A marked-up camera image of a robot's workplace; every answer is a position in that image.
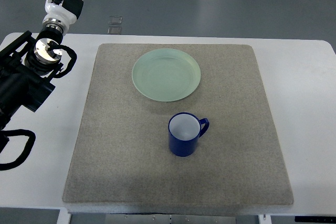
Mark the blue mug white inside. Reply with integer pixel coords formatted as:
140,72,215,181
167,112,210,157

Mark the metal floor socket plate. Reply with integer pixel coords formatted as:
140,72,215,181
108,16,123,35

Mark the light green plate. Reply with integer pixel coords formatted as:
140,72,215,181
132,48,201,102

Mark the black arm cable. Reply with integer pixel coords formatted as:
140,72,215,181
0,129,36,171

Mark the grey felt mat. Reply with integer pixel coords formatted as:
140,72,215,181
63,44,293,212

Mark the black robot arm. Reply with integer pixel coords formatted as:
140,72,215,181
1,18,77,129

